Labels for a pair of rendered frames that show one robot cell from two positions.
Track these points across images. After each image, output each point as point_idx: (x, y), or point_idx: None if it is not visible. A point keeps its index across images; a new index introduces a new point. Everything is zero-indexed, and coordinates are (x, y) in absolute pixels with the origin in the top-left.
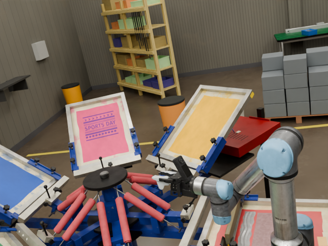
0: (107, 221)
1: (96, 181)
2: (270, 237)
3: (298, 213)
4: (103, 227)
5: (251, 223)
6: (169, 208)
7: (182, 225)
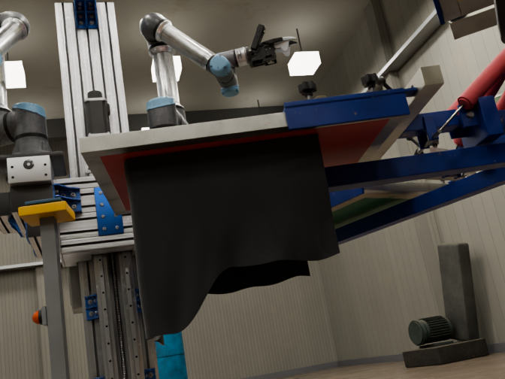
0: (498, 104)
1: None
2: None
3: (158, 97)
4: None
5: None
6: (458, 104)
7: (418, 141)
